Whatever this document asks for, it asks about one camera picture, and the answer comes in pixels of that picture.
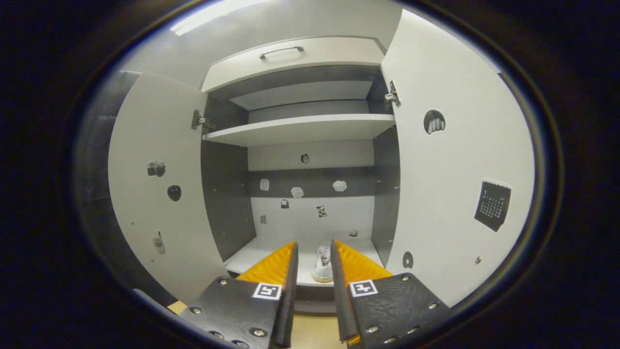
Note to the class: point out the metal door hinge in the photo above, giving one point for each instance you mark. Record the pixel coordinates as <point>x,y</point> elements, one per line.
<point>198,121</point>
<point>392,94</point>

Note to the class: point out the white cabinet shelf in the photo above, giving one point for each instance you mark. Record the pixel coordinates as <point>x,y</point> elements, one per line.
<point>300,128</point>

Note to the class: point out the white striped canvas shoe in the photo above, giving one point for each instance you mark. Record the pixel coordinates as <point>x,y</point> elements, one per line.
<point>322,269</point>

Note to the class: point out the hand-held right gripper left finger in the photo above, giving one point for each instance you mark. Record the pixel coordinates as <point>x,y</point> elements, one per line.
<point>232,310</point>

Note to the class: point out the white cabinet door camera sticker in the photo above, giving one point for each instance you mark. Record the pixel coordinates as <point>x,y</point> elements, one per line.
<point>145,126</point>

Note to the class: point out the black backdrop cloth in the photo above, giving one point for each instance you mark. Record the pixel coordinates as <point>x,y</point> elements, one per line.
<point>97,160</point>

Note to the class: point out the white and grey shoe cabinet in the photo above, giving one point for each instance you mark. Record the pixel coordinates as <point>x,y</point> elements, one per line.
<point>225,194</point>

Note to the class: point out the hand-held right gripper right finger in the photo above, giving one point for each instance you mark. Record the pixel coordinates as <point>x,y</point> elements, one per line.
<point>397,305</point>

